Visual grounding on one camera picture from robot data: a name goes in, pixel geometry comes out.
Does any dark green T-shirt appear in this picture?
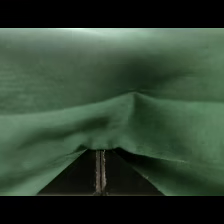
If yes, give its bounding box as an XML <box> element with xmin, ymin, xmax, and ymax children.
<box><xmin>0</xmin><ymin>28</ymin><xmax>224</xmax><ymax>197</ymax></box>

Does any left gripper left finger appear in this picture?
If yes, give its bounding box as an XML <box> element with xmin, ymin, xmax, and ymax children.
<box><xmin>36</xmin><ymin>149</ymin><xmax>102</xmax><ymax>197</ymax></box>

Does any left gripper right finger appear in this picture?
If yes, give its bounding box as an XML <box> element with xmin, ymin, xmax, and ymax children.
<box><xmin>100</xmin><ymin>148</ymin><xmax>165</xmax><ymax>197</ymax></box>

